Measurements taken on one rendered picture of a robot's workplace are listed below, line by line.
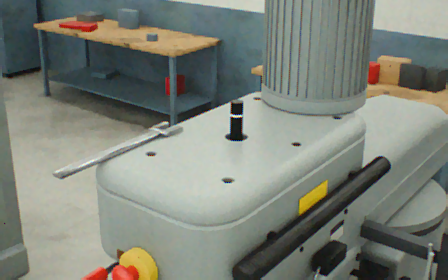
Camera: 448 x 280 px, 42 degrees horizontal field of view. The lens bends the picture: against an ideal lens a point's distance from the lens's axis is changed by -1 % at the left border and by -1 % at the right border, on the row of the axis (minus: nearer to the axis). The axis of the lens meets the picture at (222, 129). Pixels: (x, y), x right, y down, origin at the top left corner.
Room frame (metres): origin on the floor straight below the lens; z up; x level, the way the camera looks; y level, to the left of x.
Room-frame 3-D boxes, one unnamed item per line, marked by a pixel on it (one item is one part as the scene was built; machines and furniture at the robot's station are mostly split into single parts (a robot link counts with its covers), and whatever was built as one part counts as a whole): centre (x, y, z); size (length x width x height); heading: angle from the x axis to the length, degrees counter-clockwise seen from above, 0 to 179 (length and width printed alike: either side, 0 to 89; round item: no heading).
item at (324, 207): (0.83, -0.16, 1.79); 0.45 x 0.04 x 0.04; 143
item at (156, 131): (0.83, 0.15, 1.89); 0.24 x 0.04 x 0.01; 143
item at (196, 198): (0.90, -0.03, 1.81); 0.47 x 0.26 x 0.16; 143
